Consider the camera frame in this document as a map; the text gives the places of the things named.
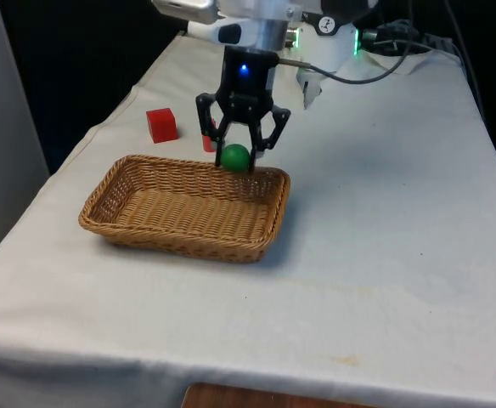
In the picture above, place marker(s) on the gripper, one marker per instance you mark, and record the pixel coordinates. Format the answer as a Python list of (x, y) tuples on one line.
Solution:
[(246, 85)]

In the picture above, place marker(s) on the green ball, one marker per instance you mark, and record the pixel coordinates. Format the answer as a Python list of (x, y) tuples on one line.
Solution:
[(235, 157)]

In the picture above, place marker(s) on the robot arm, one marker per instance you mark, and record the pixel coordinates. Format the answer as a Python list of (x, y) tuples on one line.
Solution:
[(328, 47)]

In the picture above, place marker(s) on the red cylinder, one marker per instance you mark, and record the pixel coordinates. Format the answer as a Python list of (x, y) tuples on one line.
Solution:
[(207, 145)]

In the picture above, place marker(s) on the wicker basket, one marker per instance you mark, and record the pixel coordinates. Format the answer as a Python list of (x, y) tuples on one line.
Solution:
[(180, 212)]

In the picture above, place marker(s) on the red cube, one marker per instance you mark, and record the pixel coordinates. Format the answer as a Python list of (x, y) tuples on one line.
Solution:
[(161, 125)]

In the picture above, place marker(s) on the pale cabinet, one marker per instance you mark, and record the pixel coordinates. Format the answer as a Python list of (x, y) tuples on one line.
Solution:
[(6, 127)]

